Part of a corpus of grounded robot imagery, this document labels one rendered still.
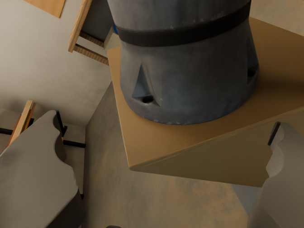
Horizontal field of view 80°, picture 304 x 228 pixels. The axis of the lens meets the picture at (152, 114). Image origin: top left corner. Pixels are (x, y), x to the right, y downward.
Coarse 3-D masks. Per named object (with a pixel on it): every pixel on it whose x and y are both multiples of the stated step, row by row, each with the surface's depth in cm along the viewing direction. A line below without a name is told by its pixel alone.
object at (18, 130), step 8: (24, 112) 283; (32, 112) 286; (24, 120) 262; (32, 120) 285; (0, 128) 286; (16, 128) 257; (24, 128) 260; (64, 128) 310; (16, 136) 239; (8, 144) 236; (64, 144) 336; (72, 144) 341; (80, 144) 348
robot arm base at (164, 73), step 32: (128, 32) 18; (160, 32) 16; (192, 32) 16; (224, 32) 16; (128, 64) 21; (160, 64) 18; (192, 64) 17; (224, 64) 18; (256, 64) 22; (128, 96) 23; (160, 96) 20; (192, 96) 19; (224, 96) 19
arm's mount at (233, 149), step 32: (256, 32) 33; (288, 32) 31; (288, 64) 25; (256, 96) 22; (288, 96) 21; (128, 128) 22; (160, 128) 21; (192, 128) 20; (224, 128) 19; (256, 128) 20; (128, 160) 19; (160, 160) 19; (192, 160) 20; (224, 160) 22; (256, 160) 25
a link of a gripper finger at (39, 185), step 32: (32, 128) 9; (0, 160) 7; (32, 160) 7; (64, 160) 9; (0, 192) 6; (32, 192) 6; (64, 192) 6; (0, 224) 5; (32, 224) 5; (64, 224) 6
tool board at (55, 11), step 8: (24, 0) 226; (32, 0) 228; (40, 0) 230; (48, 0) 232; (56, 0) 234; (64, 0) 235; (40, 8) 235; (48, 8) 237; (56, 8) 239; (56, 16) 245
